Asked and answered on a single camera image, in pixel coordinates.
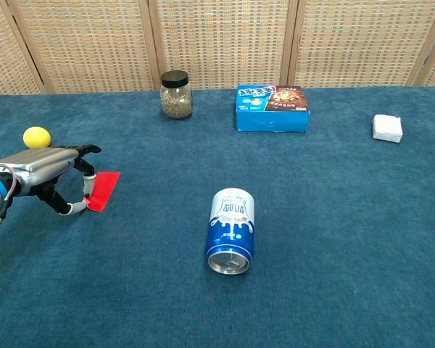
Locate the wrist cable with connector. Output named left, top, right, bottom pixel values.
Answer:
left=0, top=163, right=19, bottom=245

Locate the yellow ball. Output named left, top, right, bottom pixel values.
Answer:
left=22, top=126, right=52, bottom=149

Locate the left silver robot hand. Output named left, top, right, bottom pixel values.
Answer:
left=0, top=144, right=102, bottom=217

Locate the blue cookie box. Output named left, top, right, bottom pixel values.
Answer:
left=234, top=85, right=311, bottom=133

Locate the blue table cloth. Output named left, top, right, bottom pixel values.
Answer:
left=0, top=85, right=435, bottom=348

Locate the glass jar with black lid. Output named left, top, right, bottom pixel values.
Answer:
left=159, top=70, right=194, bottom=120

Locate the blue and white drink can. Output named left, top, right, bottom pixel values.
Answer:
left=205, top=187, right=256, bottom=275

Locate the red card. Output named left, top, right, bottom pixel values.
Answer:
left=83, top=171, right=121, bottom=212

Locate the white tissue pack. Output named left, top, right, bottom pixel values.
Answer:
left=371, top=114, right=404, bottom=144

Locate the woven folding screen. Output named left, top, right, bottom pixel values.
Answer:
left=0, top=0, right=435, bottom=99

